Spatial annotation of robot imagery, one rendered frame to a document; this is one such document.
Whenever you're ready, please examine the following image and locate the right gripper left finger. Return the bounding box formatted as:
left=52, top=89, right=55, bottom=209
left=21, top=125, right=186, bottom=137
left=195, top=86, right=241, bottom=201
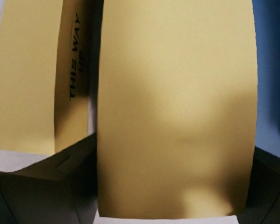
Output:
left=0, top=131, right=98, bottom=224

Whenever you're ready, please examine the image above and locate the brown cardboard carton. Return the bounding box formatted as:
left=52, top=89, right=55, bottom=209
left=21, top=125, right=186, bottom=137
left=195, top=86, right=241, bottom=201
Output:
left=0, top=0, right=95, bottom=155
left=97, top=0, right=257, bottom=220

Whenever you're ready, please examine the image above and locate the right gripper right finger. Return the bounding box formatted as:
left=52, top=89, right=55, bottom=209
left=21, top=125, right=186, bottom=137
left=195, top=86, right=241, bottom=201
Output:
left=236, top=146, right=280, bottom=224

